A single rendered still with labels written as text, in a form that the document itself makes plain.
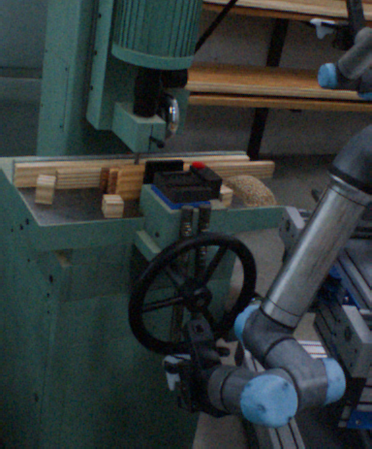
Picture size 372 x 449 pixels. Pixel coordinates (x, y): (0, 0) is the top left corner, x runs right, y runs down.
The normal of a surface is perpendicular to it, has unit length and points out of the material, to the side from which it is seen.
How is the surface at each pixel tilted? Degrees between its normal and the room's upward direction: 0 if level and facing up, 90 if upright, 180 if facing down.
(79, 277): 90
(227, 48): 90
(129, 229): 90
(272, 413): 60
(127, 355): 90
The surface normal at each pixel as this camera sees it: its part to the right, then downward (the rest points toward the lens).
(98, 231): 0.46, 0.44
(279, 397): 0.48, -0.06
